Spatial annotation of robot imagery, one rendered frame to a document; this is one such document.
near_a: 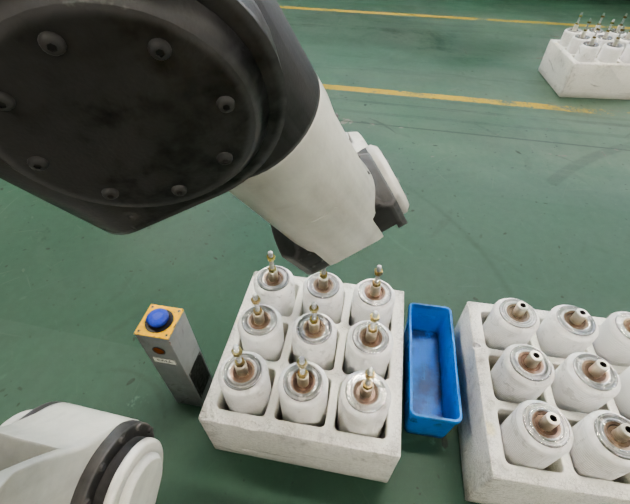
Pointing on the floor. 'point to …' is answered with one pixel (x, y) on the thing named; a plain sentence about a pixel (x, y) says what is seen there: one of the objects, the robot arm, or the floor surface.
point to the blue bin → (430, 372)
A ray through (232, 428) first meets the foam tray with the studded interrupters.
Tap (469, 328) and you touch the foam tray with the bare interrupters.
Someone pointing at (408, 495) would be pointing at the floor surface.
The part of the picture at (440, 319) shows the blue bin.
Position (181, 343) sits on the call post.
